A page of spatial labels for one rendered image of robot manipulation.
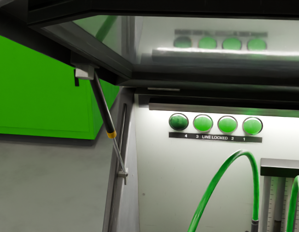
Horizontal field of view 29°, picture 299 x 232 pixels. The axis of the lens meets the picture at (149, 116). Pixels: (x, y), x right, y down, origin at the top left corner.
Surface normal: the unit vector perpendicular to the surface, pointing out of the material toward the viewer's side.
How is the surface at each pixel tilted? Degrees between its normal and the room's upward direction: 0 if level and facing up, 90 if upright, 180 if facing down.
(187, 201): 90
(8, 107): 90
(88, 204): 0
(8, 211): 0
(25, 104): 90
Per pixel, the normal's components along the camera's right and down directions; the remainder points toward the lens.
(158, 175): -0.16, 0.46
